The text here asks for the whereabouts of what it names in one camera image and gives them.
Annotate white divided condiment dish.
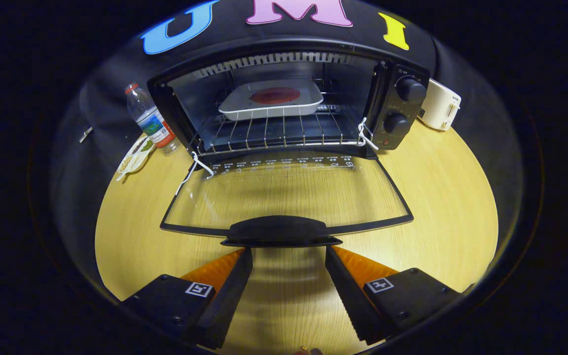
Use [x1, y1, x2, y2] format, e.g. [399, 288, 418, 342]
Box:
[116, 136, 157, 182]

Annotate pink ham slice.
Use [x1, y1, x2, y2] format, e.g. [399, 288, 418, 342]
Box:
[249, 87, 301, 105]

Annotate clear plastic water bottle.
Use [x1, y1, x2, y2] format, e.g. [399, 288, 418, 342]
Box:
[125, 83, 179, 156]

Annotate cream pop-up toaster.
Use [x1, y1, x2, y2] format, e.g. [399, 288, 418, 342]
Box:
[417, 78, 462, 131]

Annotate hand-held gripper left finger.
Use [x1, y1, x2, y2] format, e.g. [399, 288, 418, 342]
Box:
[119, 248, 253, 351]

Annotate white square plate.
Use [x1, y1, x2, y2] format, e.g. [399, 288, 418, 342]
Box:
[218, 79, 324, 122]

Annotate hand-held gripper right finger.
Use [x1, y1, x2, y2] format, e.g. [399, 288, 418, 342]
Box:
[324, 245, 462, 346]

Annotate black toaster oven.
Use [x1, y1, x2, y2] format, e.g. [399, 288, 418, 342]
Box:
[147, 37, 431, 248]

